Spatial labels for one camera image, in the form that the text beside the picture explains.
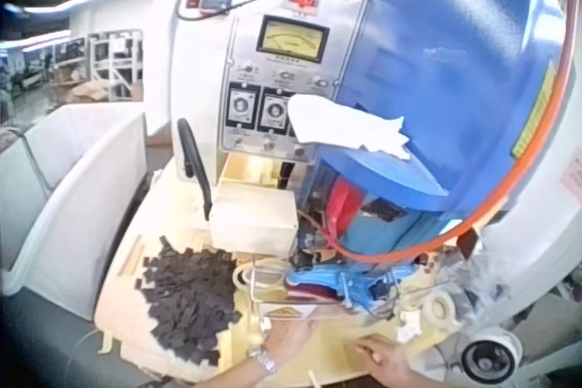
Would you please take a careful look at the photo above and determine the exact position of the person's left hand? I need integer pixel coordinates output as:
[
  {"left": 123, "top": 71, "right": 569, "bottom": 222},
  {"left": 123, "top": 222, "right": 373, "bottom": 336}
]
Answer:
[{"left": 266, "top": 318, "right": 317, "bottom": 363}]

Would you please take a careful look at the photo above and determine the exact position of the person's right hand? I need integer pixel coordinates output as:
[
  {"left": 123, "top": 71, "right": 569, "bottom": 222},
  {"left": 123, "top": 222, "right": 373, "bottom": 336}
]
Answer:
[{"left": 355, "top": 335, "right": 412, "bottom": 384}]

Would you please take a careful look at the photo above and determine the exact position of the blue clamp mechanism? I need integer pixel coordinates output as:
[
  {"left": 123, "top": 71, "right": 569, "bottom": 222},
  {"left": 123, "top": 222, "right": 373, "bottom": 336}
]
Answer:
[{"left": 285, "top": 264, "right": 411, "bottom": 313}]

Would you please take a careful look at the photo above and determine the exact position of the silver wrist watch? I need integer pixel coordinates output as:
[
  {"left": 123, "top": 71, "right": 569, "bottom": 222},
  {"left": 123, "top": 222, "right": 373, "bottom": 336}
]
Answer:
[{"left": 246, "top": 344, "right": 278, "bottom": 376}]

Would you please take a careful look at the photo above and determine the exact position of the masking tape roll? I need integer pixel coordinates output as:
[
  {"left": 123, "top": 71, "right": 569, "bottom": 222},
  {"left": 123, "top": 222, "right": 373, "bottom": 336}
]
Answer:
[{"left": 422, "top": 289, "right": 461, "bottom": 331}]

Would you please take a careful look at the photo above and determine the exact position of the pile of black pieces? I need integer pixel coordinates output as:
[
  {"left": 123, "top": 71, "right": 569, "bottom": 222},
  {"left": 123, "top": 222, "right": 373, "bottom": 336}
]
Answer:
[{"left": 140, "top": 234, "right": 243, "bottom": 367}]

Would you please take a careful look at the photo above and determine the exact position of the cream plastic box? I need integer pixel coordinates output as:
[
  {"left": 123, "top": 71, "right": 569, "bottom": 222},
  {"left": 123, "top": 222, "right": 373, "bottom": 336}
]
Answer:
[{"left": 208, "top": 182, "right": 300, "bottom": 258}]

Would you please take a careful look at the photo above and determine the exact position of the black and white wheel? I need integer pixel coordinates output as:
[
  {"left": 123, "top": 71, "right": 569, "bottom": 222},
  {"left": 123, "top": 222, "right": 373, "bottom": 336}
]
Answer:
[{"left": 460, "top": 330, "right": 525, "bottom": 385}]

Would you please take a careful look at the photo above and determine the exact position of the red machine part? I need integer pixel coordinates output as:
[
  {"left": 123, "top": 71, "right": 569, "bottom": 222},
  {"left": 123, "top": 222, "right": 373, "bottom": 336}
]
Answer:
[{"left": 324, "top": 177, "right": 366, "bottom": 244}]

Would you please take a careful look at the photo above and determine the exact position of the wooden strip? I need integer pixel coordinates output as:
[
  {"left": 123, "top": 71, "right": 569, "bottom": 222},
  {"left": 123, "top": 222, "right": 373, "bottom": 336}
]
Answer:
[{"left": 116, "top": 234, "right": 146, "bottom": 278}]

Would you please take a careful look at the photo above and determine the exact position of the white cloth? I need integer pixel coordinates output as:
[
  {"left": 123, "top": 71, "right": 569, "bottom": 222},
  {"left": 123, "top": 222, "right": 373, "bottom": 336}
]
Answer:
[{"left": 286, "top": 93, "right": 412, "bottom": 162}]

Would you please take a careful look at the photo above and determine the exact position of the black timer dial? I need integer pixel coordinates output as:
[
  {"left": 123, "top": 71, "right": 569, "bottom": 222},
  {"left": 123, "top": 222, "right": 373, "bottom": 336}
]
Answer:
[
  {"left": 225, "top": 81, "right": 262, "bottom": 131},
  {"left": 256, "top": 85, "right": 293, "bottom": 135}
]

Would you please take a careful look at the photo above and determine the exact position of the white partition bin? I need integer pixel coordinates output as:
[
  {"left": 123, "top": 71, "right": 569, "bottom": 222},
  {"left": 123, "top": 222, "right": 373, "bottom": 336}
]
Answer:
[{"left": 0, "top": 103, "right": 149, "bottom": 322}]

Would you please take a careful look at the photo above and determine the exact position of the silver control panel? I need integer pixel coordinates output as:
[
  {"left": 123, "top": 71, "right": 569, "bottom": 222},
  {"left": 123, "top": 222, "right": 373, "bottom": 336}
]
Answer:
[{"left": 217, "top": 9, "right": 366, "bottom": 165}]

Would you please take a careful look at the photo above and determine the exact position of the pink paper label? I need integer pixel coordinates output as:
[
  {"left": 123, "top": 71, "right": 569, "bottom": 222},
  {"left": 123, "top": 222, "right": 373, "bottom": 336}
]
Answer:
[{"left": 559, "top": 146, "right": 582, "bottom": 204}]

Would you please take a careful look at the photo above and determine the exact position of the analog meter yellow dial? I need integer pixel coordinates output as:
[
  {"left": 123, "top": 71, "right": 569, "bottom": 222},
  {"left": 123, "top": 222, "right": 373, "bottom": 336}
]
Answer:
[{"left": 256, "top": 15, "right": 331, "bottom": 65}]

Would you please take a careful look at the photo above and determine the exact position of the white machine housing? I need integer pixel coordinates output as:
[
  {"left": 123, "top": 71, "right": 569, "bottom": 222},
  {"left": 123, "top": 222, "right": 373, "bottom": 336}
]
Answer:
[{"left": 144, "top": 0, "right": 370, "bottom": 183}]

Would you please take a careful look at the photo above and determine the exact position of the yellow warning sticker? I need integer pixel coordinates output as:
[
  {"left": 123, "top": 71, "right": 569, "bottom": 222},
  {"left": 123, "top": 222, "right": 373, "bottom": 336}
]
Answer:
[{"left": 510, "top": 59, "right": 559, "bottom": 161}]

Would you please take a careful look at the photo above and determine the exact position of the blue machine cover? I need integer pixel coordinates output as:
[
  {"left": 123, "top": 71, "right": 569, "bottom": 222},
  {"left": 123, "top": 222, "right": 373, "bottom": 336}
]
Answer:
[{"left": 312, "top": 0, "right": 567, "bottom": 213}]

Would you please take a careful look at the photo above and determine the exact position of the white storage rack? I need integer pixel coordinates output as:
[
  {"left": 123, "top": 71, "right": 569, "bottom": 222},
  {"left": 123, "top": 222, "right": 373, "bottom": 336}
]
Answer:
[{"left": 87, "top": 29, "right": 145, "bottom": 104}]

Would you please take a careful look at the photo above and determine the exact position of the black machine handle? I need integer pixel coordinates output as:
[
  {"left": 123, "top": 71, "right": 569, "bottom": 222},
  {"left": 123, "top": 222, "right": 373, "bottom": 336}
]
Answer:
[{"left": 176, "top": 117, "right": 215, "bottom": 222}]

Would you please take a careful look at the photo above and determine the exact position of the orange hose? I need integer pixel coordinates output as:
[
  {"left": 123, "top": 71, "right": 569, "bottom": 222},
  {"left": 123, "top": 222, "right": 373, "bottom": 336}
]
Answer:
[{"left": 330, "top": 0, "right": 582, "bottom": 265}]

